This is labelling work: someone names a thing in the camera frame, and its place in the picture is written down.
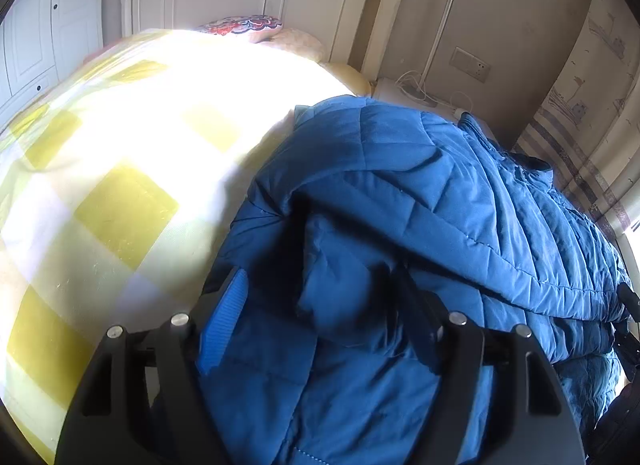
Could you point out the red patterned pillow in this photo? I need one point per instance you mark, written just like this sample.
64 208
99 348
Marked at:
240 26

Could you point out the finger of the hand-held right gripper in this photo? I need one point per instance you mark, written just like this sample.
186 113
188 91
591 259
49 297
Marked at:
629 302

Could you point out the wall socket plate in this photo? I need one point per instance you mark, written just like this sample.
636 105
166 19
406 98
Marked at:
469 64

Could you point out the yellow checked bed blanket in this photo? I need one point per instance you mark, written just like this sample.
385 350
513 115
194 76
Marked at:
125 185

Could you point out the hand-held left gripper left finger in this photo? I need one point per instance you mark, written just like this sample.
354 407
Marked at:
226 312

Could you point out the white wardrobe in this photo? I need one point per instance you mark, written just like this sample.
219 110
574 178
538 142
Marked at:
40 20

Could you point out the cream pillow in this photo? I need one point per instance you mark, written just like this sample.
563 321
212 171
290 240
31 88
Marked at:
300 42

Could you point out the blue puffer jacket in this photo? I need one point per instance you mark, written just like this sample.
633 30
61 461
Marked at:
400 225

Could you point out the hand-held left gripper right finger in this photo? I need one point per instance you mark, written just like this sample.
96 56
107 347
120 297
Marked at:
472 350

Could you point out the printed striped curtain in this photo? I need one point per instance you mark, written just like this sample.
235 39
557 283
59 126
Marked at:
585 115

